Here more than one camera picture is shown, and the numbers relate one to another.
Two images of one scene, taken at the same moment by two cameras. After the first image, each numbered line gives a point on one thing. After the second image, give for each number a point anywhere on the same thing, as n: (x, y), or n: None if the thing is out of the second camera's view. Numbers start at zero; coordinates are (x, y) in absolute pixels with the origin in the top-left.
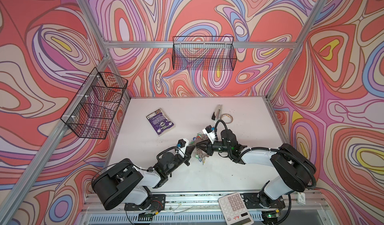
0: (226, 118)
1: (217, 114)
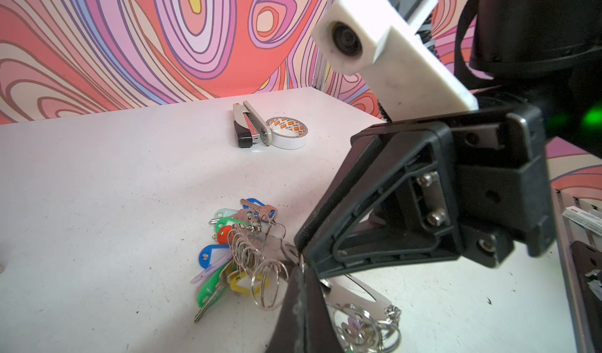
0: (288, 132)
1: (249, 126)
